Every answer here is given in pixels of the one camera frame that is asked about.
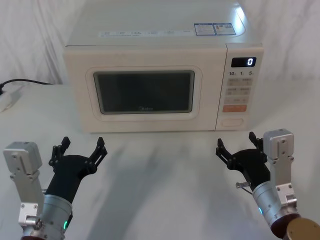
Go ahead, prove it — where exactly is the black power cable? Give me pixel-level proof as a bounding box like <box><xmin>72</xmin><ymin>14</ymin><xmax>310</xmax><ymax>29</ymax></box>
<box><xmin>0</xmin><ymin>79</ymin><xmax>55</xmax><ymax>95</ymax></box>

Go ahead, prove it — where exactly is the white table cloth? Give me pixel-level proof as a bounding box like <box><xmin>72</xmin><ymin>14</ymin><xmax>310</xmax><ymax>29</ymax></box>
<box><xmin>0</xmin><ymin>0</ymin><xmax>320</xmax><ymax>240</ymax></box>

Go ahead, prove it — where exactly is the thin cable with silver plug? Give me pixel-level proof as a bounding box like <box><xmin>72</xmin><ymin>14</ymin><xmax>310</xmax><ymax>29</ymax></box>
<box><xmin>235</xmin><ymin>182</ymin><xmax>254</xmax><ymax>196</ymax></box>

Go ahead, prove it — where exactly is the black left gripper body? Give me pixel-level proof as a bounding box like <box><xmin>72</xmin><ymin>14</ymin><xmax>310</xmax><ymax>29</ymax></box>
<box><xmin>46</xmin><ymin>154</ymin><xmax>92</xmax><ymax>205</ymax></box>

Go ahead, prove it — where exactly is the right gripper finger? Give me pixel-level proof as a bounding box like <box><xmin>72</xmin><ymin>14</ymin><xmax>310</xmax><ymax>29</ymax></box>
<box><xmin>215</xmin><ymin>138</ymin><xmax>237</xmax><ymax>171</ymax></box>
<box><xmin>248</xmin><ymin>131</ymin><xmax>265</xmax><ymax>151</ymax></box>

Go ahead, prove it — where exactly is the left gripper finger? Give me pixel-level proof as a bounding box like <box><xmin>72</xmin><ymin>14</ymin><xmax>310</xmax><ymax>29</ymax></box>
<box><xmin>48</xmin><ymin>136</ymin><xmax>72</xmax><ymax>172</ymax></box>
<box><xmin>86</xmin><ymin>136</ymin><xmax>109</xmax><ymax>174</ymax></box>

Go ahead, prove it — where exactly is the cream microwave oven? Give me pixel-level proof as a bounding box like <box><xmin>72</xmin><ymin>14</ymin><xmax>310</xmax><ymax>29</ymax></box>
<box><xmin>62</xmin><ymin>0</ymin><xmax>265</xmax><ymax>134</ymax></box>

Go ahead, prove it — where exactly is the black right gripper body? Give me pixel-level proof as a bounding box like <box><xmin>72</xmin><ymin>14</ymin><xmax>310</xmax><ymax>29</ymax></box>
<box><xmin>228</xmin><ymin>148</ymin><xmax>272</xmax><ymax>192</ymax></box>

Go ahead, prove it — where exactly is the white power strip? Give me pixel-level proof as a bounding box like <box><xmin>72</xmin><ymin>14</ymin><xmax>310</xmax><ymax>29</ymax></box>
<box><xmin>0</xmin><ymin>84</ymin><xmax>24</xmax><ymax>113</ymax></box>

